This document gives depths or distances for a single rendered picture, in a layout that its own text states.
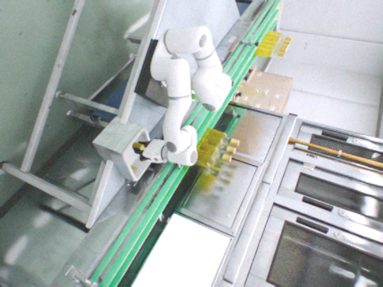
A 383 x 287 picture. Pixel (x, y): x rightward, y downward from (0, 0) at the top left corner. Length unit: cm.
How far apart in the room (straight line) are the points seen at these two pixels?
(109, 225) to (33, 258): 50
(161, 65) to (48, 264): 113
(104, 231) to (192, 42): 87
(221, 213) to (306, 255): 43
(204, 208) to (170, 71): 79
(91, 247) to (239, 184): 80
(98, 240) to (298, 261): 91
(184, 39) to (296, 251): 107
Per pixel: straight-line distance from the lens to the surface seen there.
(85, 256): 130
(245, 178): 156
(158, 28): 135
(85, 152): 192
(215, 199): 149
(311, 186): 165
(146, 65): 126
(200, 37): 97
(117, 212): 133
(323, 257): 149
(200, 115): 152
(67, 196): 149
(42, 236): 171
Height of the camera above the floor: 147
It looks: 22 degrees down
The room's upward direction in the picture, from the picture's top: 109 degrees clockwise
